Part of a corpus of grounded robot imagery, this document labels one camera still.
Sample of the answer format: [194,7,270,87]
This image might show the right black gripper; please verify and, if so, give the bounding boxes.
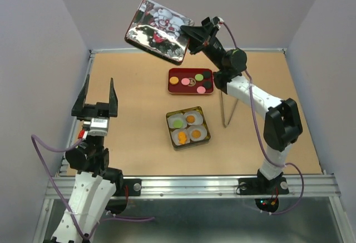
[177,22,225,71]

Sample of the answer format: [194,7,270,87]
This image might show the gold tin lid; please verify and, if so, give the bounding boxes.
[124,0,194,66]

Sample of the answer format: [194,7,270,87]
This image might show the red rectangular tray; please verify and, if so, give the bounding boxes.
[167,68,214,96]

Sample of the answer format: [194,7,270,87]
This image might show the metal tongs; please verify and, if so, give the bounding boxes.
[220,91,239,128]

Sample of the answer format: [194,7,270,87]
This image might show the green round cookie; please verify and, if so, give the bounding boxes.
[195,74,204,82]
[173,119,183,128]

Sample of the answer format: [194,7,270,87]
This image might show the brown round cookie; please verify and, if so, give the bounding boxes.
[186,115,195,123]

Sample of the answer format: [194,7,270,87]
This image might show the orange fish-shaped cookie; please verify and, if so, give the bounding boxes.
[177,131,187,145]

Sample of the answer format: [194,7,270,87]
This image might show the gold square cookie tin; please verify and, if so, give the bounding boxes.
[165,106,211,150]

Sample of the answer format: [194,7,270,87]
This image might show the orange swirl cookie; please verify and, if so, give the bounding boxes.
[191,130,201,139]

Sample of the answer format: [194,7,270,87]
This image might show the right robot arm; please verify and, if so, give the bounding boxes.
[180,17,303,193]

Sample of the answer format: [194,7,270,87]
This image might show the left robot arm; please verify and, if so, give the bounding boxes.
[50,77,124,242]

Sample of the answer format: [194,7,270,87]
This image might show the black round cookie upper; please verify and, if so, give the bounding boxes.
[202,71,211,79]

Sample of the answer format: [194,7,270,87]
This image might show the black round cookie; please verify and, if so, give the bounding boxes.
[202,81,212,90]
[202,71,211,79]

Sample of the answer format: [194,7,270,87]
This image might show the pink round cookie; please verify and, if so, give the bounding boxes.
[196,86,206,94]
[181,78,190,86]

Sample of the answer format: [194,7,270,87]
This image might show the black round cookie lower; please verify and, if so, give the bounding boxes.
[202,81,212,90]

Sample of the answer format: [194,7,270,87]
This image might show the orange round cookie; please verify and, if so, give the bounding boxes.
[169,77,180,85]

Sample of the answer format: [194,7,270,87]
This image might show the pink round cookie lower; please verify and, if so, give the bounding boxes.
[196,86,206,94]

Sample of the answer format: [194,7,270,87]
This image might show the white paper cup back left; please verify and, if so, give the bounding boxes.
[167,113,187,129]

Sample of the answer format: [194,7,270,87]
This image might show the white paper cup back right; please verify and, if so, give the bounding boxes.
[184,110,204,126]

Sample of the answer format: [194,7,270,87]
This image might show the white paper cup front right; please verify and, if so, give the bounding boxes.
[187,125,207,142]

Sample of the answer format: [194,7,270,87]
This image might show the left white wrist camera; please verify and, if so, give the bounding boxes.
[78,118,110,140]

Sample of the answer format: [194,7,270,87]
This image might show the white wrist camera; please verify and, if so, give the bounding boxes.
[211,16,225,29]
[78,118,110,140]

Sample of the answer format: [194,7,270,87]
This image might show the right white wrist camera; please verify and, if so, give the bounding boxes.
[211,16,225,29]

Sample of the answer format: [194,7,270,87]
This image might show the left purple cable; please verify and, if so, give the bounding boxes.
[30,133,155,240]

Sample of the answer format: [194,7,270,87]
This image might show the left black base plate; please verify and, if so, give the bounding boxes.
[113,178,142,197]

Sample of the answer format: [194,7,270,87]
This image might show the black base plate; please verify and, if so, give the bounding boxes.
[238,177,289,195]
[113,178,142,197]

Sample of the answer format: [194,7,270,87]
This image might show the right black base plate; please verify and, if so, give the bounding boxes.
[238,177,289,195]

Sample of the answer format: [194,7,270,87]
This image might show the aluminium front rail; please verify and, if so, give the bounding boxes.
[44,173,342,200]

